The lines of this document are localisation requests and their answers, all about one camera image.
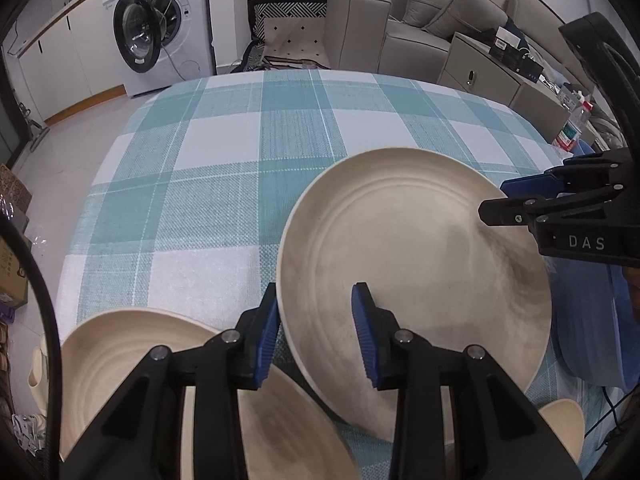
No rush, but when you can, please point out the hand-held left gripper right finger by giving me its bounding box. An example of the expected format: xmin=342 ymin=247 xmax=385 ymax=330
xmin=351 ymin=282 xmax=583 ymax=480

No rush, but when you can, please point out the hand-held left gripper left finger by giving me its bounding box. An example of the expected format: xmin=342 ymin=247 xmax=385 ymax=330
xmin=60 ymin=282 xmax=281 ymax=480

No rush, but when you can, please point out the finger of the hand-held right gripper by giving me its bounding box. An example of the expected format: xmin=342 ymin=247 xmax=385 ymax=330
xmin=478 ymin=186 xmax=626 ymax=228
xmin=501 ymin=147 xmax=631 ymax=206

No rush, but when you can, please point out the large blue bowl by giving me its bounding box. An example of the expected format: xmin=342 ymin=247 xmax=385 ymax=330
xmin=547 ymin=255 xmax=640 ymax=391

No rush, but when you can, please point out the beige plate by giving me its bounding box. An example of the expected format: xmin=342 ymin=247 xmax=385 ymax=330
xmin=276 ymin=147 xmax=553 ymax=443
xmin=537 ymin=397 xmax=586 ymax=467
xmin=59 ymin=309 xmax=361 ymax=480

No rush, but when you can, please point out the plastic water bottle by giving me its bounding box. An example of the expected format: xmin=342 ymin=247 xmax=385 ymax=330
xmin=557 ymin=100 xmax=593 ymax=151

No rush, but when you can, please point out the black box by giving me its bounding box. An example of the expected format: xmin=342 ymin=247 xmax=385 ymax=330
xmin=489 ymin=35 xmax=545 ymax=83

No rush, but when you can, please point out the grey side cabinet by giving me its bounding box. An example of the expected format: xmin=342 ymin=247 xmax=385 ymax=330
xmin=437 ymin=31 xmax=533 ymax=108

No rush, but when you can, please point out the teal checkered tablecloth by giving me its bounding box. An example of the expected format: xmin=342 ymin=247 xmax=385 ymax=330
xmin=55 ymin=69 xmax=626 ymax=480

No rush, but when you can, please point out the beige slipper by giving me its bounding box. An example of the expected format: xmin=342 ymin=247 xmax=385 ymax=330
xmin=27 ymin=332 xmax=51 ymax=408

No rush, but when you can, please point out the grey sofa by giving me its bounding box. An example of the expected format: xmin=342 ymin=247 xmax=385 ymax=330
xmin=326 ymin=0 xmax=531 ymax=86

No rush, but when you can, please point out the cardboard box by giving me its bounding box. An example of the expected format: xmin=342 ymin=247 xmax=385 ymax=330
xmin=0 ymin=237 xmax=31 ymax=308

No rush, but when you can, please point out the black white patterned rug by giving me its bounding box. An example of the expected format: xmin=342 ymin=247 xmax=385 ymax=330
xmin=231 ymin=0 xmax=331 ymax=73

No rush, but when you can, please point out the patterned brown box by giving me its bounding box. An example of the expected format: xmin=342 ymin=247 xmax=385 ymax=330
xmin=0 ymin=164 xmax=32 ymax=221

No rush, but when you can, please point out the white washing machine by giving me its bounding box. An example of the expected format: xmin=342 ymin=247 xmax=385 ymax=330
xmin=102 ymin=0 xmax=217 ymax=98

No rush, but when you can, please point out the white kitchen cabinet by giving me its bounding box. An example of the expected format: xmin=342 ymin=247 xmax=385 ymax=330
xmin=2 ymin=0 xmax=126 ymax=123

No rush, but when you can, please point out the black cable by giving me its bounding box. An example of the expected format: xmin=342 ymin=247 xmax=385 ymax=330
xmin=0 ymin=220 xmax=63 ymax=480

